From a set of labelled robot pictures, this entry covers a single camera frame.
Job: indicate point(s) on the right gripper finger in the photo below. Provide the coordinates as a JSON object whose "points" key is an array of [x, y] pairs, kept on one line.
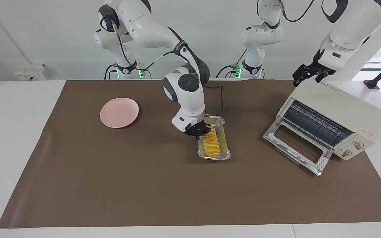
{"points": [[198, 137], [208, 131]]}

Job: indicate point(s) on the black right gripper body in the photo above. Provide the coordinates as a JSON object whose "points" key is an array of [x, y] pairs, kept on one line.
{"points": [[197, 130]]}

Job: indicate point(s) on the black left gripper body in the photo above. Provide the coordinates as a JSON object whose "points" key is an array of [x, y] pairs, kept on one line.
{"points": [[309, 70]]}

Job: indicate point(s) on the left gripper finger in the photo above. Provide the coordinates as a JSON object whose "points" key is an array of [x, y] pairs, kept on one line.
{"points": [[298, 81], [320, 77]]}

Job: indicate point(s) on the glazed bread roll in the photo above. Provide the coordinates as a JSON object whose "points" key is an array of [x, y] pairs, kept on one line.
{"points": [[211, 145]]}

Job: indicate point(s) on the aluminium foil tray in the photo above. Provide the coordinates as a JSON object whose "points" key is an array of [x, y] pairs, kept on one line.
{"points": [[224, 145]]}

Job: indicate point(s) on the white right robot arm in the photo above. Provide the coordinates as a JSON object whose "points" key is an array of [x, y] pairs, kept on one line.
{"points": [[187, 99]]}

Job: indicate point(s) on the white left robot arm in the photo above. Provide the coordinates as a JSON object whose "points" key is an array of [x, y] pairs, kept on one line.
{"points": [[346, 33]]}

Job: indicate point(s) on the white toaster oven body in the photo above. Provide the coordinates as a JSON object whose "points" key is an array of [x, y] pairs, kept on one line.
{"points": [[342, 102]]}

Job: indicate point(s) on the beige oven control knob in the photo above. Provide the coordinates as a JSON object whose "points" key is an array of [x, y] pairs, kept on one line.
{"points": [[358, 145], [346, 152]]}

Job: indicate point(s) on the glass oven door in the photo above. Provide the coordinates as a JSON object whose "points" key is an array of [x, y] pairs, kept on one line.
{"points": [[322, 162]]}

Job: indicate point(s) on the brown table mat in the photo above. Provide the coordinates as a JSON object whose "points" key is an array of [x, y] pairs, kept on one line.
{"points": [[190, 185]]}

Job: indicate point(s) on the green lit base connector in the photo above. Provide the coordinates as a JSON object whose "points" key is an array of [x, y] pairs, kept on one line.
{"points": [[141, 73], [238, 72]]}

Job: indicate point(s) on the pink round plate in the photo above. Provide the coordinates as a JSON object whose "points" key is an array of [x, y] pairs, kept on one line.
{"points": [[119, 112]]}

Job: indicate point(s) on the white wall socket box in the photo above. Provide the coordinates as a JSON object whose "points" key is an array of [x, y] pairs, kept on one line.
{"points": [[28, 74]]}

